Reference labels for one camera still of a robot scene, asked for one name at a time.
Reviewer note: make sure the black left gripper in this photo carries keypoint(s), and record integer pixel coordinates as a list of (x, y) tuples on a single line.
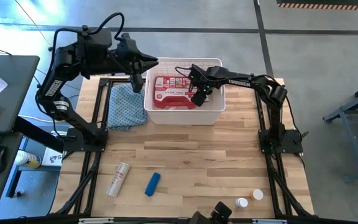
[(129, 60)]

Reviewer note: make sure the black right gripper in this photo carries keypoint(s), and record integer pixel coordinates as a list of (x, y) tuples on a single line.
[(202, 79)]

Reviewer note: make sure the red first aid kit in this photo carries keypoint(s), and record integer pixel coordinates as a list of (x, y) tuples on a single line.
[(169, 93)]

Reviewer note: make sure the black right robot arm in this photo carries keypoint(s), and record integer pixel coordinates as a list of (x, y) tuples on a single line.
[(244, 82)]

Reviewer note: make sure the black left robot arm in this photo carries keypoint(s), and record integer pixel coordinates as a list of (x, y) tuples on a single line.
[(51, 90)]

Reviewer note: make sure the white perforated plastic basket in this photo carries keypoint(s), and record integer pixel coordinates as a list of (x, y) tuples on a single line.
[(182, 116)]

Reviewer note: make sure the blue patterned cloth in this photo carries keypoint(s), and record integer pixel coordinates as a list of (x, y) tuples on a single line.
[(126, 109)]

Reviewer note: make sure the blue bandage roll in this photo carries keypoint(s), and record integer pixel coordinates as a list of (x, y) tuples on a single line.
[(152, 184)]

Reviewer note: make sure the clear tube red print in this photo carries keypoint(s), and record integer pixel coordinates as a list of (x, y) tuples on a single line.
[(118, 183)]

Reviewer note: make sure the white cardboard box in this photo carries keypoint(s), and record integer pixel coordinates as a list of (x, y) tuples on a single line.
[(52, 157)]

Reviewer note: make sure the black device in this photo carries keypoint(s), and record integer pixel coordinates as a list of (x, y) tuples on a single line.
[(217, 214)]

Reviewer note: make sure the grey desk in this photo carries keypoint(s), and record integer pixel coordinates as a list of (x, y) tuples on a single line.
[(5, 93)]

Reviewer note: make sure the white yellow spray can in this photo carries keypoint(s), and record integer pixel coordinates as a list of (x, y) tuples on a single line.
[(28, 159)]

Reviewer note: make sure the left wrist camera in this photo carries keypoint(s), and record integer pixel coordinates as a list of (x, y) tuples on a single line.
[(127, 43)]

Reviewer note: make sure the black metal table frame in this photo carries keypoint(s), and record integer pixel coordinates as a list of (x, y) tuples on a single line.
[(117, 80)]

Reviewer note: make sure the white flat bracket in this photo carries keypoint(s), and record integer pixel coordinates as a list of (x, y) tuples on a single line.
[(269, 221), (95, 221)]

